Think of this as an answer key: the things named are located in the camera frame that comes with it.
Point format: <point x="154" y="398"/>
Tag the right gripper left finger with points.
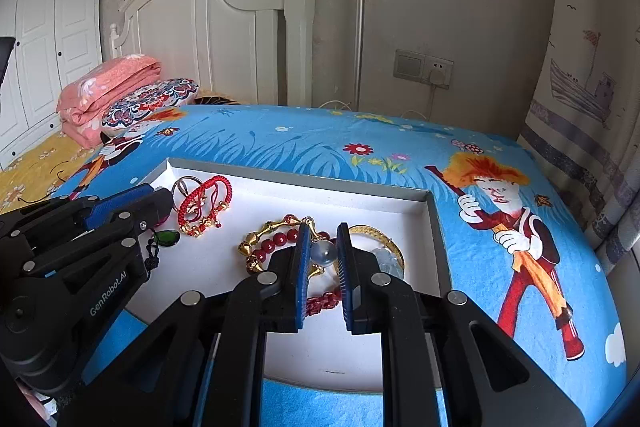
<point x="285" y="311"/>

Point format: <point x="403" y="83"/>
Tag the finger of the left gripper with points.
<point x="119" y="237"/>
<point x="103" y="210"/>

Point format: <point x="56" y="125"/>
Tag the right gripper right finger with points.
<point x="355" y="269"/>

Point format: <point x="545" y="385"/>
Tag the pale jade pendant charm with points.
<point x="388" y="262"/>

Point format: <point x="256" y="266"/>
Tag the gold bangle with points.
<point x="383" y="240"/>

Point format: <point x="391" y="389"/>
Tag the gold hoop earrings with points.
<point x="182" y="188"/>

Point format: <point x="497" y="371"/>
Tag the yellow floral bedsheet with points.
<point x="39" y="172"/>

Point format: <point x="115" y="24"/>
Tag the patterned blue red pillow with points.
<point x="145" y="101"/>

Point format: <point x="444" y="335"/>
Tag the folded pink quilt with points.
<point x="82" y="103"/>

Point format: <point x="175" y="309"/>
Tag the blue cartoon blanket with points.
<point x="511" y="243"/>

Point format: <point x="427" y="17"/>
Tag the white wardrobe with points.
<point x="56" y="42"/>

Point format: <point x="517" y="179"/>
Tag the white wooden headboard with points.
<point x="255" y="51"/>

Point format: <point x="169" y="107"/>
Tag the ship print curtain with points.
<point x="583" y="123"/>

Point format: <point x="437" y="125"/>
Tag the metal pole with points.
<point x="358" y="52"/>

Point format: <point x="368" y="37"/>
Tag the wall switch and socket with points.
<point x="421" y="68"/>

